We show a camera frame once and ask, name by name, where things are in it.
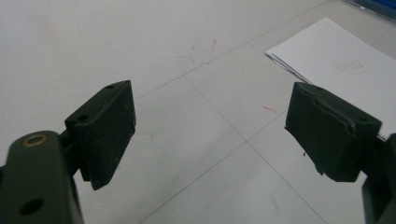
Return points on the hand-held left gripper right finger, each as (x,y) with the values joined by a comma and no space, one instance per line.
(330,140)

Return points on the clear box with blue lining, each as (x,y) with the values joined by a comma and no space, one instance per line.
(381,6)

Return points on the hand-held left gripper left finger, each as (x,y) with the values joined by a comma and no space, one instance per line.
(104,133)

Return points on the white paper sheets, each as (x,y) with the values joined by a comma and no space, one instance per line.
(339,53)

